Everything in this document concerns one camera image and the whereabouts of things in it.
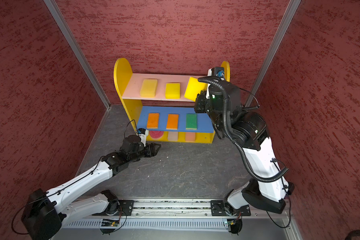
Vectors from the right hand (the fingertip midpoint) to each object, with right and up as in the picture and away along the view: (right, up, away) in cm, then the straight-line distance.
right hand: (201, 95), depth 54 cm
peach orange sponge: (-2, -21, +45) cm, 50 cm away
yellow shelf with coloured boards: (-30, +4, +71) cm, 77 cm away
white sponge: (-14, -20, +45) cm, 52 cm away
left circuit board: (-45, -61, +18) cm, 78 cm away
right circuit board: (+17, -60, +18) cm, 65 cm away
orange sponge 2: (-26, -10, +38) cm, 47 cm away
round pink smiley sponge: (-25, -19, +43) cm, 53 cm away
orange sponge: (-14, -10, +37) cm, 41 cm away
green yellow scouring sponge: (-2, -10, +38) cm, 39 cm away
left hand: (-22, -25, +26) cm, 42 cm away
